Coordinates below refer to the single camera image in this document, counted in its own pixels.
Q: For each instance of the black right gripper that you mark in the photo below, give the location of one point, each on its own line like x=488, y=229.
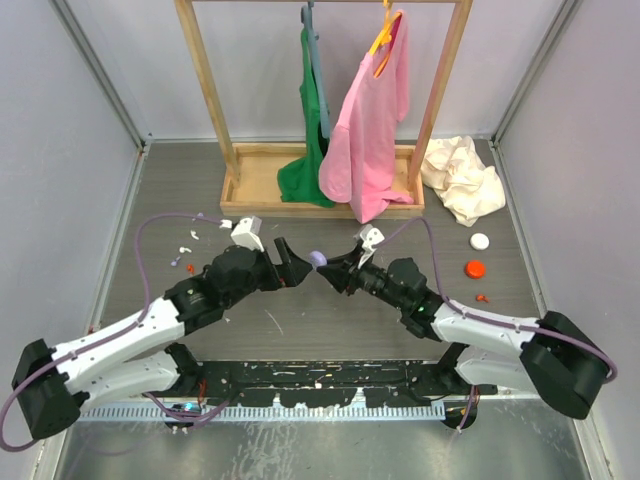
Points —
x=340, y=273

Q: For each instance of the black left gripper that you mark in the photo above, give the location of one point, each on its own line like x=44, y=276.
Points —
x=292, y=269

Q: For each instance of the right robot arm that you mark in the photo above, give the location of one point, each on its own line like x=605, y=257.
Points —
x=549, y=356

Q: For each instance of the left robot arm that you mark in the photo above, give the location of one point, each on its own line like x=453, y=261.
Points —
x=54, y=385

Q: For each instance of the green shirt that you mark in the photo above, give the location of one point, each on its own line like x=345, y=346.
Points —
x=298, y=181

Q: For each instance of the wooden clothes rack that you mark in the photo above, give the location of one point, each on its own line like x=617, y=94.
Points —
x=250, y=183

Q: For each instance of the pink t-shirt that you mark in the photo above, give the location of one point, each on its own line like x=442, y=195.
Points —
x=359, y=166

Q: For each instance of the cream crumpled cloth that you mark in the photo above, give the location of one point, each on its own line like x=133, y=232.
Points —
x=468, y=188

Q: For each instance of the yellow clothes hanger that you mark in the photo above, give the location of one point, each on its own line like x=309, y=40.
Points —
x=380, y=50

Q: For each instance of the grey clothes hanger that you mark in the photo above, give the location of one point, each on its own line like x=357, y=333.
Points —
x=312, y=35

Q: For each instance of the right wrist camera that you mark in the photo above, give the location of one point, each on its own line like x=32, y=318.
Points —
x=367, y=239

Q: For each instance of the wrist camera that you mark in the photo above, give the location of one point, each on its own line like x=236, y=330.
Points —
x=245, y=232
x=367, y=239

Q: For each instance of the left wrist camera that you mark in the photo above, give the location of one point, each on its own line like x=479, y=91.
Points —
x=245, y=232

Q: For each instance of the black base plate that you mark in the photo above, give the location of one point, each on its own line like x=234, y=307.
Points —
x=315, y=384

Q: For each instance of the slotted cable duct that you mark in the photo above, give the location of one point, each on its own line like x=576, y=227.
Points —
x=147, y=412

